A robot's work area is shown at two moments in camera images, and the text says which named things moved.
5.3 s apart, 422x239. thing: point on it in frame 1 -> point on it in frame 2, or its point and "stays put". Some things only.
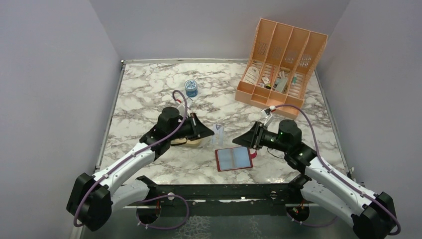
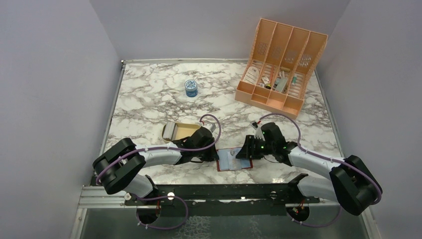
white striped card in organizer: [252, 75] stays put
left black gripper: [198, 130] -> [212, 156]
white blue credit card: [217, 139] -> [231, 156]
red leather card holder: [234, 158] stays put
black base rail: [221, 200] stays put
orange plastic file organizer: [280, 65] stays put
